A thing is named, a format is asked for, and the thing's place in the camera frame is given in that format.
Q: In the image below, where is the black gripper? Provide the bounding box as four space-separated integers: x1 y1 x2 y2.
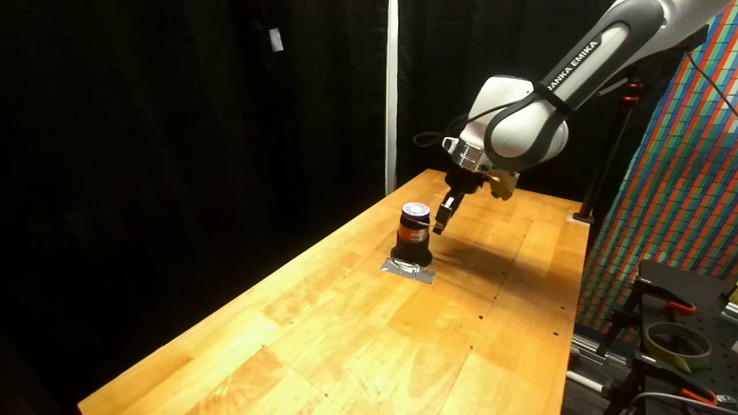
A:
431 166 489 237

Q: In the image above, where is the dark brown jar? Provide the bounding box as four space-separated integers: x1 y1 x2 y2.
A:
396 201 431 262

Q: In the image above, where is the white vertical pole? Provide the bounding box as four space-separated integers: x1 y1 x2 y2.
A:
382 0 402 195

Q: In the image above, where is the black tripod stand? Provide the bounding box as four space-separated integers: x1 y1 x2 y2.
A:
572 67 650 225

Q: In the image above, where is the colourful striped cloth panel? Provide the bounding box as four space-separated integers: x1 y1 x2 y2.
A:
578 3 738 341

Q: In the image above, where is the black curtain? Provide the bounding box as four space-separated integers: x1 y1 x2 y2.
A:
0 0 679 415

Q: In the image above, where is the beige masking tape roll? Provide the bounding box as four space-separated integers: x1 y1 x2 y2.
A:
642 318 715 371

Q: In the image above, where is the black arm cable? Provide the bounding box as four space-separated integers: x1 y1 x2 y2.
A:
410 79 575 151

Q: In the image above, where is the silver metal rail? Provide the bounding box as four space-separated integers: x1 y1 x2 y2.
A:
566 330 627 397

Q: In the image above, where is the orange handled clamp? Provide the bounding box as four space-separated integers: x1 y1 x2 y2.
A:
676 385 725 407
665 298 701 318

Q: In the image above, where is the thin black hanging cable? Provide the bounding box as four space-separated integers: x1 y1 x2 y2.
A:
679 45 738 117

